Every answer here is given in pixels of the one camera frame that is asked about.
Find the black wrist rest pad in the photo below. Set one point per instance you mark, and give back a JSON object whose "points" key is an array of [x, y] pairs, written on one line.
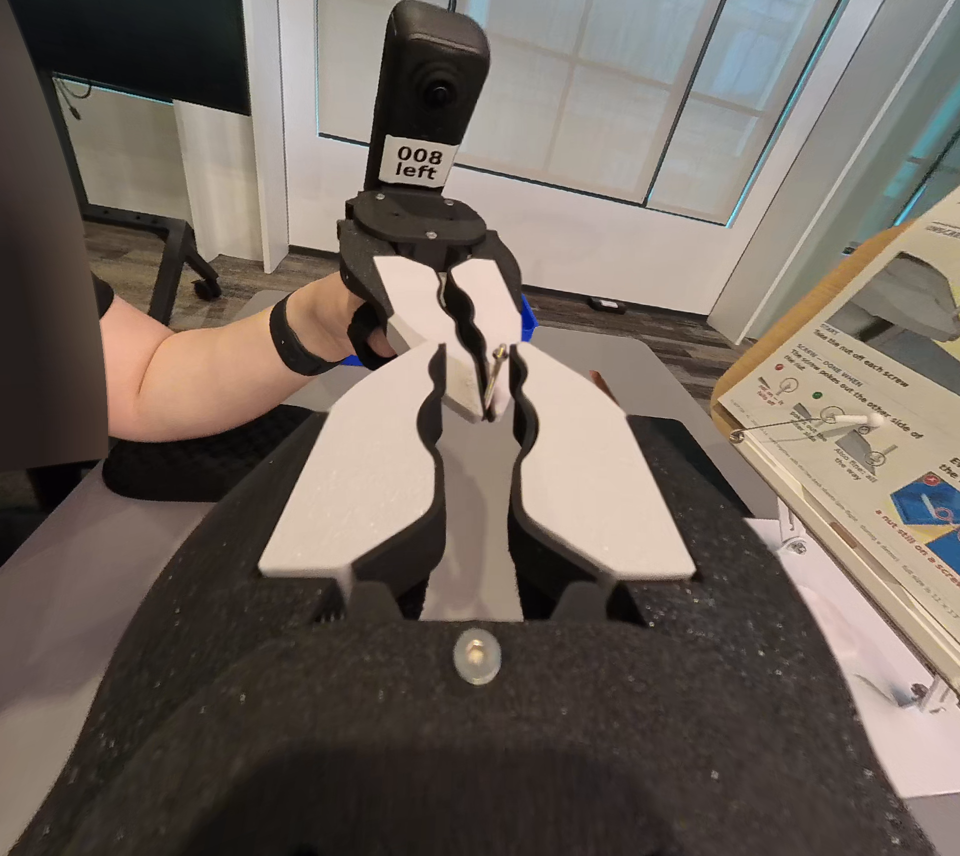
{"points": [[210, 451]]}

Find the black wristband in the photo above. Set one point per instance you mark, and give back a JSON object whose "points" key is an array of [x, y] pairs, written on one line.
{"points": [[292, 355]]}

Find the small black floor box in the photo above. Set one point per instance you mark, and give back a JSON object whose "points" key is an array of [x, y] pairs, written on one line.
{"points": [[607, 305]]}

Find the white sheet peg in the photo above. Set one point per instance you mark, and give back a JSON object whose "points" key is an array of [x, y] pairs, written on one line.
{"points": [[870, 421]]}

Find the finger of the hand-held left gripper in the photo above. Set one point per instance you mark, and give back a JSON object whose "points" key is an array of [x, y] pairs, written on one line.
{"points": [[487, 301], [397, 294]]}

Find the black display floor stand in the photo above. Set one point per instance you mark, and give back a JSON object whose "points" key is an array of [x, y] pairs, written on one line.
{"points": [[172, 249]]}

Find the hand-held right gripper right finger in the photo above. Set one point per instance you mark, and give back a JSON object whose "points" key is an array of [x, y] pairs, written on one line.
{"points": [[600, 481]]}

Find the person's left hand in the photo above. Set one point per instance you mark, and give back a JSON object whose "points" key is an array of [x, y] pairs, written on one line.
{"points": [[322, 316]]}

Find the thin metal screw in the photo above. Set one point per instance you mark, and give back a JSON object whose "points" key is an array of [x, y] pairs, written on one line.
{"points": [[495, 384]]}

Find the white stand base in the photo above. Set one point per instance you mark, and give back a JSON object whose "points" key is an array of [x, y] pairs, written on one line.
{"points": [[847, 646]]}

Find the glass window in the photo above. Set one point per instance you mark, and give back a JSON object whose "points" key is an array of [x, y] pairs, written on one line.
{"points": [[600, 46]]}

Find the person's left forearm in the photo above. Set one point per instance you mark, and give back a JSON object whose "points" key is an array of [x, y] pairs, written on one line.
{"points": [[187, 376]]}

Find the grey desk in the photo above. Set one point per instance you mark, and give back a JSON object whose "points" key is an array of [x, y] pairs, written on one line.
{"points": [[45, 571]]}

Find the wooden backing board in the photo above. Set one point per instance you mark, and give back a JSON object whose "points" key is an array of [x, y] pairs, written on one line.
{"points": [[795, 294]]}

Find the printed instruction sheet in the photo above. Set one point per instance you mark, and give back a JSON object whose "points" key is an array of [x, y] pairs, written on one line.
{"points": [[862, 376]]}

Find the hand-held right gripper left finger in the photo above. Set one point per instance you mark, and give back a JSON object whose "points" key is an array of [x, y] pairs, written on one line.
{"points": [[352, 466]]}

